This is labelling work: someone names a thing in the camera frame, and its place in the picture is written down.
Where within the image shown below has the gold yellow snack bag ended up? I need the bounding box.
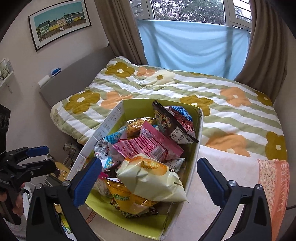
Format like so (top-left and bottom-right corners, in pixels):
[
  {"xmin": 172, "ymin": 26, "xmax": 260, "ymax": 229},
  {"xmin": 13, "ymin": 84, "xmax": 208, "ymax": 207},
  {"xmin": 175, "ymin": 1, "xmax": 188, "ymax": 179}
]
[{"xmin": 126, "ymin": 117, "xmax": 156, "ymax": 138}]

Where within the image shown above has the white blue bottle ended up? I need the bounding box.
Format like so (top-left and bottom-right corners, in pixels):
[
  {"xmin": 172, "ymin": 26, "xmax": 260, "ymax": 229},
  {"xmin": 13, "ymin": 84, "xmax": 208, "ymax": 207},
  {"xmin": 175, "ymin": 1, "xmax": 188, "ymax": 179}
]
[{"xmin": 38, "ymin": 68, "xmax": 62, "ymax": 88}]

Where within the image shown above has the white nut snack bag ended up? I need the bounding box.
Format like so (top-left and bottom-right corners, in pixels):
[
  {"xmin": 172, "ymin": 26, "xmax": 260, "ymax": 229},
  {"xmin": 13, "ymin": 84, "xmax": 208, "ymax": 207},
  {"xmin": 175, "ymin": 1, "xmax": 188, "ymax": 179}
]
[{"xmin": 164, "ymin": 158, "xmax": 185, "ymax": 173}]

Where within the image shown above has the floral tablecloth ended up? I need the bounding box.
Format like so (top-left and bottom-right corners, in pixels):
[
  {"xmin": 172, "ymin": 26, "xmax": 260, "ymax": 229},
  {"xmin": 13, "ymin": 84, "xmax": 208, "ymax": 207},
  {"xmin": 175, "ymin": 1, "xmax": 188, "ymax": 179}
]
[{"xmin": 86, "ymin": 146, "xmax": 290, "ymax": 240}]

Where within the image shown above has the pink striped snack bag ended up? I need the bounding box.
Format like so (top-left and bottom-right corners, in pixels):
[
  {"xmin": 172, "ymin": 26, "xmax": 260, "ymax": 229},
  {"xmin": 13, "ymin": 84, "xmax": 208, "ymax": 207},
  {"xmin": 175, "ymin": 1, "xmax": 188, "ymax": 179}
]
[{"xmin": 113, "ymin": 121, "xmax": 184, "ymax": 162}]

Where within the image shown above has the green cardboard box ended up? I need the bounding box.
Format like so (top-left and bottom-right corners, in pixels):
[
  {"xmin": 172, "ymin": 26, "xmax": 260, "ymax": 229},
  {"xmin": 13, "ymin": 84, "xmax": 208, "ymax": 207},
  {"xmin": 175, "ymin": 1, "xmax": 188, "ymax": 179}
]
[{"xmin": 67, "ymin": 99, "xmax": 203, "ymax": 240}]

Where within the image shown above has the blue white snack bag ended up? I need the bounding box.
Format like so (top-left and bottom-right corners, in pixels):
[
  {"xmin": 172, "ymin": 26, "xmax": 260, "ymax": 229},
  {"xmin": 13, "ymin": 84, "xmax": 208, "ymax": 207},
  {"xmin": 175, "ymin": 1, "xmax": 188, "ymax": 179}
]
[{"xmin": 94, "ymin": 128, "xmax": 125, "ymax": 171}]

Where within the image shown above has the sponge crunch snack bag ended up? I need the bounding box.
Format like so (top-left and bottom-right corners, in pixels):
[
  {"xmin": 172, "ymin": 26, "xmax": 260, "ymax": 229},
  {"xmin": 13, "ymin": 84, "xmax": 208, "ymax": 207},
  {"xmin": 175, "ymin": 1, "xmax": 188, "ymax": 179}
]
[{"xmin": 152, "ymin": 100, "xmax": 199, "ymax": 144}]

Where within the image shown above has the floral striped quilt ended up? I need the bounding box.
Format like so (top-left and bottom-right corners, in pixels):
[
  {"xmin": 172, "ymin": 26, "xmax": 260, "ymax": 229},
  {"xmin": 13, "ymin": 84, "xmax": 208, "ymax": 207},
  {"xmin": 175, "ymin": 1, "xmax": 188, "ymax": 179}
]
[{"xmin": 49, "ymin": 56, "xmax": 289, "ymax": 163}]

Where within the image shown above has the blue window cloth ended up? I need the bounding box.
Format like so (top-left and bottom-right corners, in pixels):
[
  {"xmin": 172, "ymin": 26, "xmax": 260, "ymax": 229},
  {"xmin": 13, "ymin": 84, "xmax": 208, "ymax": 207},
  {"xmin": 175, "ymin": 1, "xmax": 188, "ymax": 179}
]
[{"xmin": 137, "ymin": 20, "xmax": 250, "ymax": 80}]

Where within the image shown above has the cream chips bag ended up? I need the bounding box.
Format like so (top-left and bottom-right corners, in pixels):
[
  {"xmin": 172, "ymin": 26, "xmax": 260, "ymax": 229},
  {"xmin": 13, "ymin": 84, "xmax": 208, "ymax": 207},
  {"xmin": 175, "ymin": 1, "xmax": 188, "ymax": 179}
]
[{"xmin": 116, "ymin": 154, "xmax": 187, "ymax": 202}]

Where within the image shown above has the person's left hand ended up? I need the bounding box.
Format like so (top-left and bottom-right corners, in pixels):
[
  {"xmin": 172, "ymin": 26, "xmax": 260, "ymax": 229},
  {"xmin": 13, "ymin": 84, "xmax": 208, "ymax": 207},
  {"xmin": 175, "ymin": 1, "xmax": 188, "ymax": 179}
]
[{"xmin": 1, "ymin": 187, "xmax": 24, "ymax": 217}]

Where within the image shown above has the right brown curtain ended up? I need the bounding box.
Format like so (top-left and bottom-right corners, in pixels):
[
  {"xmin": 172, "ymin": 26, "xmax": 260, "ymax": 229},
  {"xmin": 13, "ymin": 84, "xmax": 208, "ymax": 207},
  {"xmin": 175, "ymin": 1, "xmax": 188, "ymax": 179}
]
[{"xmin": 234, "ymin": 1, "xmax": 287, "ymax": 102}]

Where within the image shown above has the brown curtain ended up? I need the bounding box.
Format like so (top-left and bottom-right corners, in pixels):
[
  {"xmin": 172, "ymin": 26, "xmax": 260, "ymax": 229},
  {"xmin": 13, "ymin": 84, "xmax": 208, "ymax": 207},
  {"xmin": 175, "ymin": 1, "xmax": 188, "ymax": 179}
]
[
  {"xmin": 234, "ymin": 1, "xmax": 287, "ymax": 102},
  {"xmin": 95, "ymin": 0, "xmax": 148, "ymax": 65}
]

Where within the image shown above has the left brown curtain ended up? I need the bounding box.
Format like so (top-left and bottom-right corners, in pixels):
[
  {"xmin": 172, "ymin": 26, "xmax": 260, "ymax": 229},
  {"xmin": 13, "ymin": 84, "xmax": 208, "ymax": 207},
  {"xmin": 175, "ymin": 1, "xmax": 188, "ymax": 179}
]
[{"xmin": 95, "ymin": 0, "xmax": 148, "ymax": 65}]

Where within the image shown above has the white window frame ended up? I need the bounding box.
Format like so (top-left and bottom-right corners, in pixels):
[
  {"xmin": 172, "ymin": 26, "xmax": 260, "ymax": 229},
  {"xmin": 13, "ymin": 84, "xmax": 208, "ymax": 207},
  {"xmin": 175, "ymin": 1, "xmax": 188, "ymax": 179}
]
[{"xmin": 129, "ymin": 0, "xmax": 252, "ymax": 31}]

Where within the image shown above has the framed house picture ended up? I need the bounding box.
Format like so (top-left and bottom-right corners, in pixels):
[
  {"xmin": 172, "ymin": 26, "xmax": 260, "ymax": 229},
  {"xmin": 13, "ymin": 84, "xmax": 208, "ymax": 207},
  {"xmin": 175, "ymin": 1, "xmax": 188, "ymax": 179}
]
[{"xmin": 28, "ymin": 1, "xmax": 91, "ymax": 51}]

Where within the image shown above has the grey bed headboard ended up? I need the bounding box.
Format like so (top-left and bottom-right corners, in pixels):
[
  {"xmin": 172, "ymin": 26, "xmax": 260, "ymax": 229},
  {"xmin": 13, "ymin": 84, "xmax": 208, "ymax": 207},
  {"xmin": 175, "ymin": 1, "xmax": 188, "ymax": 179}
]
[{"xmin": 40, "ymin": 46, "xmax": 115, "ymax": 107}]

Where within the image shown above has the yellow black snack bag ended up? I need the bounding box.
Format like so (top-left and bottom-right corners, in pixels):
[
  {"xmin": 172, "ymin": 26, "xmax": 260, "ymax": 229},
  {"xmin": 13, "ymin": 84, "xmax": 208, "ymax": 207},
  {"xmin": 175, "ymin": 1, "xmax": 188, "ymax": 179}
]
[{"xmin": 104, "ymin": 178, "xmax": 158, "ymax": 218}]

